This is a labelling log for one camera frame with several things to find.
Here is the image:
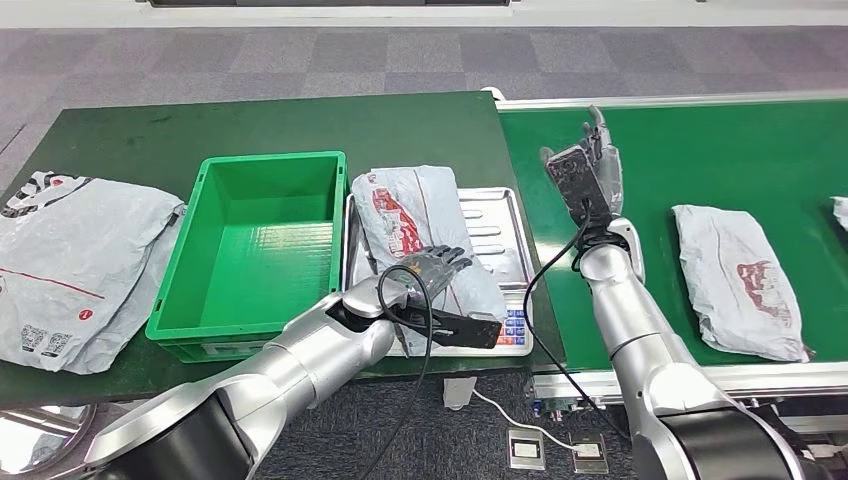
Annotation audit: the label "green plastic crate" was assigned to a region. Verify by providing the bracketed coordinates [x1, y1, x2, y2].
[144, 150, 349, 364]

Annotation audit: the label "left wrist camera black plate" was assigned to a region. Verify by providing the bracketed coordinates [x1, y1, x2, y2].
[396, 301, 503, 351]

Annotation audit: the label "large grey mailer QR codes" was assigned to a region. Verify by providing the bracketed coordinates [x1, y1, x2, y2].
[0, 170, 185, 376]

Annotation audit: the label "conveyor control electronics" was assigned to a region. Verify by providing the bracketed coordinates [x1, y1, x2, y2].
[529, 396, 598, 425]

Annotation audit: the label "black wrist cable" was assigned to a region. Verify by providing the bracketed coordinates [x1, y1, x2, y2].
[521, 198, 634, 442]
[357, 264, 435, 480]

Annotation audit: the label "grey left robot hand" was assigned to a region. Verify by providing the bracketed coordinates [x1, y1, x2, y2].
[397, 245, 475, 306]

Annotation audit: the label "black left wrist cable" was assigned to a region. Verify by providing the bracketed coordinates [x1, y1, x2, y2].
[357, 264, 435, 480]

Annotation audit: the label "silver floor socket with plug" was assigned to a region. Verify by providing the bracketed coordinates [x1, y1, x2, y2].
[570, 432, 612, 477]

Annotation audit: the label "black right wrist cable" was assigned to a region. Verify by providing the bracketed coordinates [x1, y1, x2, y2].
[521, 198, 634, 442]

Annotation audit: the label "white power cable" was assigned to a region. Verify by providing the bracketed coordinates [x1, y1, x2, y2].
[471, 389, 584, 455]

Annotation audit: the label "white scale with steel tray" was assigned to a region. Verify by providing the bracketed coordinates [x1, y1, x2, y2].
[341, 186, 537, 359]

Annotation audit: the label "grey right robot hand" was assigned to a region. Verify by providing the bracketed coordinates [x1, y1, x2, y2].
[580, 104, 625, 217]

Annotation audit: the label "green conveyor belt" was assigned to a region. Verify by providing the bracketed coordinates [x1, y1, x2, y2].
[495, 89, 848, 439]

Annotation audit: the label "round chrome base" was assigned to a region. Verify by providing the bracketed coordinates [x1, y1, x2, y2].
[0, 404, 97, 475]

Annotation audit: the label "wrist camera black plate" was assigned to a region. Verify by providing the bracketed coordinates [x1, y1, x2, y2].
[396, 301, 503, 351]
[539, 145, 614, 230]

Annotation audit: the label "white power adapter block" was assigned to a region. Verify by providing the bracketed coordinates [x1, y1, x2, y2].
[442, 377, 478, 412]

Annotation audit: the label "right wrist camera black plate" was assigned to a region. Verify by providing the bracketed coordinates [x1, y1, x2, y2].
[539, 145, 614, 230]

